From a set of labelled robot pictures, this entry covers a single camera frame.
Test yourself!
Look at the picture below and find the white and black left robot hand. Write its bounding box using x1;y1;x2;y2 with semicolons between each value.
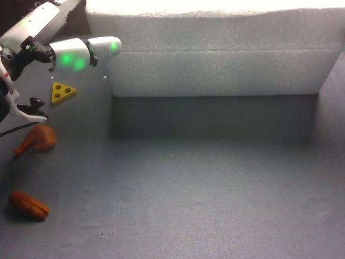
0;0;123;73

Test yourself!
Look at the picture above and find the white styrofoam tray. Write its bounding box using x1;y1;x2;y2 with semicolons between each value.
106;50;342;97

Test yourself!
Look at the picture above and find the yellow toy cheese wedge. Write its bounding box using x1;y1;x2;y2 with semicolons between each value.
51;81;78;106

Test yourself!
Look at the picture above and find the orange toy chicken drumstick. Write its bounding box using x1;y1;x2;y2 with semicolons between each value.
13;124;58;157

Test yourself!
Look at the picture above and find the orange toy bread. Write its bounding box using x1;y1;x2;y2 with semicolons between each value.
9;190;51;221

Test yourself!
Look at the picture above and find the grey table cloth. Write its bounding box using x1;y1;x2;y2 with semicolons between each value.
0;35;345;259

